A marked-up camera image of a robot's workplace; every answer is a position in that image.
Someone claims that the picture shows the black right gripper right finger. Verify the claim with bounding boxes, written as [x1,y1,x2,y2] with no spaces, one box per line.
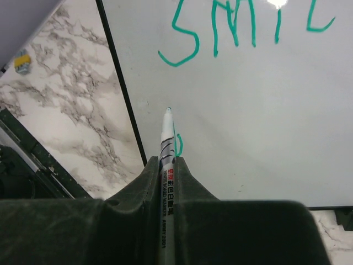
[174,157,330,264]

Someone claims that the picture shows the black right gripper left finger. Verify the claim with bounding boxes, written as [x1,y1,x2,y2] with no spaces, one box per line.
[1,157,160,264]

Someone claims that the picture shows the green white marker pen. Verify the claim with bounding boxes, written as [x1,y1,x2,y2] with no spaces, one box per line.
[159,107,175,264]

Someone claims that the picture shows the black framed whiteboard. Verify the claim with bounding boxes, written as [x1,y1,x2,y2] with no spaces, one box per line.
[97,1,352,208]

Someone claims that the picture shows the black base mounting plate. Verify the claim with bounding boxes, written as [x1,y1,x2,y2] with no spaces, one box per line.
[1,107,91,199]

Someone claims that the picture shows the yellow small object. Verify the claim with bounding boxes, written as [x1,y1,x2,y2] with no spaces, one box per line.
[14,49,31,75]

